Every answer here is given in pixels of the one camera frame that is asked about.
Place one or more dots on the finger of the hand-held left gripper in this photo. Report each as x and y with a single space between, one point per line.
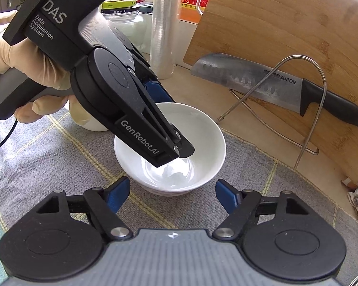
155 143
159 92

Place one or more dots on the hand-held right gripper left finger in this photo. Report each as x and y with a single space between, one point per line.
119 193

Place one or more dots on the person's left hand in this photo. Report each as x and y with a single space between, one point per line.
26 62

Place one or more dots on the clear plastic wrap roll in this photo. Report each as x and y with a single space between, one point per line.
164 26

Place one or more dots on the white floral bowl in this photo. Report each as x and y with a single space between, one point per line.
92 126
203 143

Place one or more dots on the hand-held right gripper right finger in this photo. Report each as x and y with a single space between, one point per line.
226 193

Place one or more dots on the glass jar green yellow lid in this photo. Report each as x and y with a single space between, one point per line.
128 20

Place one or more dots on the grey blue checked cloth mat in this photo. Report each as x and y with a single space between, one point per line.
286 169

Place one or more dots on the bamboo cutting board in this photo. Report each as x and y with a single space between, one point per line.
271 20

